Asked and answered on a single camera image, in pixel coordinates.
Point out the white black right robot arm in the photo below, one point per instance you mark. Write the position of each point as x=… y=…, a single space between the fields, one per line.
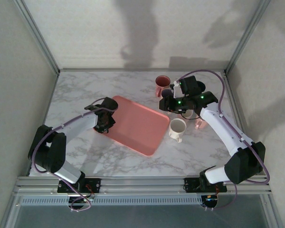
x=223 y=130

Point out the aluminium back rail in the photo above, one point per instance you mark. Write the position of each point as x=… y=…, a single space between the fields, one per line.
x=142 y=70

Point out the dark blue mug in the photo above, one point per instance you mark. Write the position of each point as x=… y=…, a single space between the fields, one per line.
x=202 y=85

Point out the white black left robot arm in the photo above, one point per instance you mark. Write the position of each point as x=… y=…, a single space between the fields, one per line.
x=78 y=126

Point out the aluminium side rail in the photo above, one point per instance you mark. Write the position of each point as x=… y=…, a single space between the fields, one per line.
x=240 y=118

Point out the light blue mug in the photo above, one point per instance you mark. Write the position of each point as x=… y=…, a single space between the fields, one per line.
x=167 y=92

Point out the pink patterned mug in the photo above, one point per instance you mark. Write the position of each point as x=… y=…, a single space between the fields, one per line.
x=162 y=81

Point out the lower aluminium frame leg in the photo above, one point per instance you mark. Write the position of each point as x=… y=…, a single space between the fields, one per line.
x=273 y=211
x=9 y=211

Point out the aluminium front rail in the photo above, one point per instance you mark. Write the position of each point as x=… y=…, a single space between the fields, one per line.
x=142 y=185

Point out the small lit circuit board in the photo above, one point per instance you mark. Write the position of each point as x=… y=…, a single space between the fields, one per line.
x=210 y=202

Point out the aluminium frame post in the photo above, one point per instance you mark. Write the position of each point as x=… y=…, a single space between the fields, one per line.
x=246 y=35
x=37 y=35

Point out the tall pink mug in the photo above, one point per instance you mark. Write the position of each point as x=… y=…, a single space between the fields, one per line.
x=197 y=126

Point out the pale pink mug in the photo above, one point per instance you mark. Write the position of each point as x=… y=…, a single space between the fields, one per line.
x=178 y=127

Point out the pink plastic tray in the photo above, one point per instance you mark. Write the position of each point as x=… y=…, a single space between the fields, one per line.
x=137 y=128

